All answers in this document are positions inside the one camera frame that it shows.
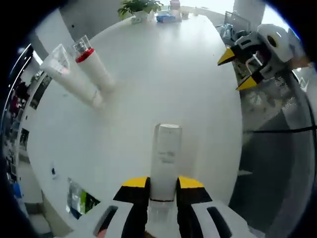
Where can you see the green black skincare sachet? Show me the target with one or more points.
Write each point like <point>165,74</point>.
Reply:
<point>81,198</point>

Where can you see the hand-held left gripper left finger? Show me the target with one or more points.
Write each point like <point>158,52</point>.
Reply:
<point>133,203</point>

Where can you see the clear-capped white skincare bottle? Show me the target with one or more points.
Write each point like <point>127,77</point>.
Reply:
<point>166,153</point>

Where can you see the white skincare tube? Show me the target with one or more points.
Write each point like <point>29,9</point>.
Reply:
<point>74,84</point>

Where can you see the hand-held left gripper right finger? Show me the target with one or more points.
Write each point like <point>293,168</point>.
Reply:
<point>193,205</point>

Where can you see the white skincare bottle red collar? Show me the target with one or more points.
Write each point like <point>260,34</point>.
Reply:
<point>96,72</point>

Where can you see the pink box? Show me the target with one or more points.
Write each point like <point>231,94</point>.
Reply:
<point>175,7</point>

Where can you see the potted green plant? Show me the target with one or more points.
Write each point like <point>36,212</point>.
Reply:
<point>138,7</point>

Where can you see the person's right hand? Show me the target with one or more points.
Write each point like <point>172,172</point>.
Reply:
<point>301,63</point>

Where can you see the chair with draped clothing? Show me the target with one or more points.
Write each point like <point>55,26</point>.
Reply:
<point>230,32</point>

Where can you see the blue tissue box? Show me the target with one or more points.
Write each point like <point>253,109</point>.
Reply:
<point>166,18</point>

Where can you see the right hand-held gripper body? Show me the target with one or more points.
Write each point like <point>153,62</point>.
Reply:
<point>284,47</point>

